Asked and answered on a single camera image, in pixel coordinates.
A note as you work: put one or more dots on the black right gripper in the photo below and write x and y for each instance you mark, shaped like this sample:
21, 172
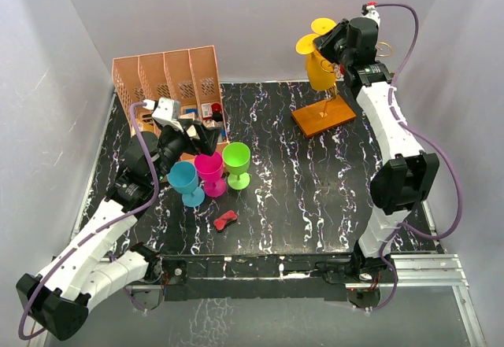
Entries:
325, 43

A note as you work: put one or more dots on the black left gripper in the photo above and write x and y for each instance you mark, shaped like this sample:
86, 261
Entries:
207, 136

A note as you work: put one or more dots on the yellow wine glass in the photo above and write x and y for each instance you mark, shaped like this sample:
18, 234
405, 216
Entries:
322, 25

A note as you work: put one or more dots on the orange wine glass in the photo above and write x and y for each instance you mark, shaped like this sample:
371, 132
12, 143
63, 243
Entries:
320, 72

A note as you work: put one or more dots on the pink wine glass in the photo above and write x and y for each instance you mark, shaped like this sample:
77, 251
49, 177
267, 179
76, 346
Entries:
211, 169

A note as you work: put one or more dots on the green wine glass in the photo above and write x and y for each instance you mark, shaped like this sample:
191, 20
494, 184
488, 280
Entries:
236, 158

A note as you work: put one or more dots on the blue wine glass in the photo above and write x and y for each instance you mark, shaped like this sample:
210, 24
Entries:
183, 177

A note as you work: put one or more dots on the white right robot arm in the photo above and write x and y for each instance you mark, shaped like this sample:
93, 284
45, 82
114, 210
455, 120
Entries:
407, 172

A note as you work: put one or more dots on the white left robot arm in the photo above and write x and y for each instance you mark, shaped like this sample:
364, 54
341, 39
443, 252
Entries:
60, 297

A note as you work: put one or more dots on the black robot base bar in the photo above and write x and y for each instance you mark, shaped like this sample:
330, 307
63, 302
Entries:
341, 277

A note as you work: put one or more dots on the white red box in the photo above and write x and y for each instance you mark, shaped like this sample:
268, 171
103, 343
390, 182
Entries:
206, 111

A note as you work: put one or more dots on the red round object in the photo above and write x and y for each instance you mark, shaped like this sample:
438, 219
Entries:
216, 107

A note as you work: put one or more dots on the peach plastic file organizer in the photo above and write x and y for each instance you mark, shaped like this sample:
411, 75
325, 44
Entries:
189, 76

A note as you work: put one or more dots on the red bone-shaped toy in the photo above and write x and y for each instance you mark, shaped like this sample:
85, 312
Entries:
223, 221

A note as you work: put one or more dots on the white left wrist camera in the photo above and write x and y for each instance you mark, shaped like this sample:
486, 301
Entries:
165, 112

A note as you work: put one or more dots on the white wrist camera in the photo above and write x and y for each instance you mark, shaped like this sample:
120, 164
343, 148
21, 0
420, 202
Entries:
165, 112
369, 11

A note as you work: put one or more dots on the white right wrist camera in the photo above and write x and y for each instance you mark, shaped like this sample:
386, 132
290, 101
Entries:
369, 11

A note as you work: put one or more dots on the gold wire rack wooden base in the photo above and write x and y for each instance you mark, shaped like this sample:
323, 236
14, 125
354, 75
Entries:
325, 114

